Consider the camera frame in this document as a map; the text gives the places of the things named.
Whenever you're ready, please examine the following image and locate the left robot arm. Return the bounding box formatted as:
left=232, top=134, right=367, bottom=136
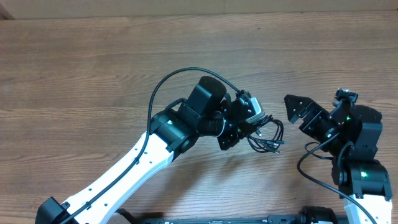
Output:
left=35, top=76, right=264, bottom=223

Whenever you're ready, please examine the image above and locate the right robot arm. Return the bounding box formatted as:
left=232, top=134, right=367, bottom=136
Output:
left=284, top=89, right=393, bottom=223

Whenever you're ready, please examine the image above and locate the left camera cable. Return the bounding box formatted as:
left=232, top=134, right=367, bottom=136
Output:
left=58, top=67, right=242, bottom=224

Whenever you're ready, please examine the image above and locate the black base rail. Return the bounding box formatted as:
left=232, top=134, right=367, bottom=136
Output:
left=106, top=207, right=349, bottom=224

